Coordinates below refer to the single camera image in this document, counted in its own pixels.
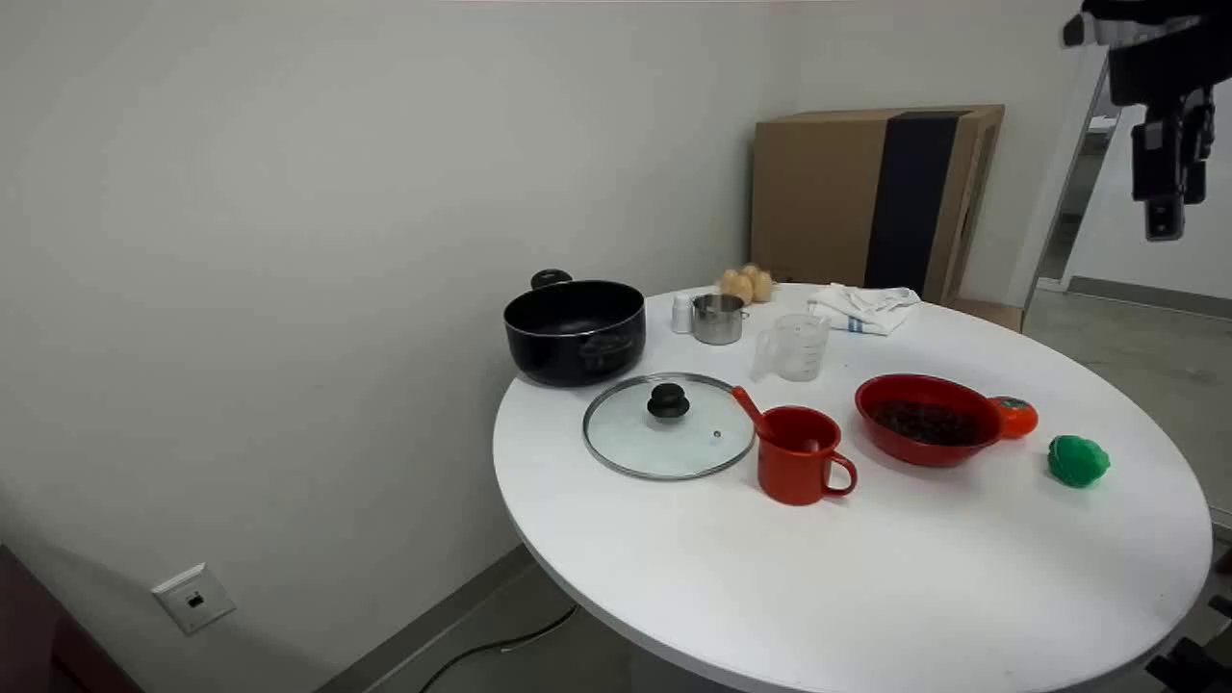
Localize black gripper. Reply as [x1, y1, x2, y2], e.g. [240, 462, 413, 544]
[1105, 12, 1232, 242]

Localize red handled metal spoon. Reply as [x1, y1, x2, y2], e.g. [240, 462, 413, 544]
[729, 379, 770, 433]

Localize red bowl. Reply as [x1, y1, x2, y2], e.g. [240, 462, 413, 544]
[852, 368, 1008, 469]

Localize dark flat panel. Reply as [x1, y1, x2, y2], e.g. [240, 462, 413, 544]
[862, 106, 967, 296]

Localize orange toy tomato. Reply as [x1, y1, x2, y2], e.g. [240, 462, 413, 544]
[988, 391, 1044, 444]

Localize green toy broccoli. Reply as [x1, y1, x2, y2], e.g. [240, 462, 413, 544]
[1044, 431, 1111, 491]

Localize white cloth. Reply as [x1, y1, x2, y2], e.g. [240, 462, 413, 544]
[808, 282, 922, 344]

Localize dark beans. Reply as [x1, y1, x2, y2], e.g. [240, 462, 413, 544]
[875, 396, 985, 449]

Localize cardboard box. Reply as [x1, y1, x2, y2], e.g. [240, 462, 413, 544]
[745, 104, 1008, 308]

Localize clear plastic measuring cup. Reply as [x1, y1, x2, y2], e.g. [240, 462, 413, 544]
[753, 300, 834, 385]

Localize red mug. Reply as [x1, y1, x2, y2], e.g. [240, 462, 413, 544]
[749, 403, 862, 508]

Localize steel measuring cup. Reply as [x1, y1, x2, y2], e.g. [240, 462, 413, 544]
[684, 288, 749, 349]

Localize glass pot lid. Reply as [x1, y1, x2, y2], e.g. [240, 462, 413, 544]
[577, 368, 759, 486]

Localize black cooking pot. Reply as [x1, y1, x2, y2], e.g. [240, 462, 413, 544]
[501, 267, 652, 388]

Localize red cabinet with white top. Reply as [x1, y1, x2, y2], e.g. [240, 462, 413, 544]
[0, 544, 138, 693]

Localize metal door frame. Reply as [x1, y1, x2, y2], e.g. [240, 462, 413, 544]
[1014, 69, 1123, 320]

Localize black floor cable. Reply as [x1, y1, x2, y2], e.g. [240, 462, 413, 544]
[417, 600, 582, 693]

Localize white wall outlet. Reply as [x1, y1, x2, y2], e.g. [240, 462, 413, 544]
[149, 557, 240, 639]

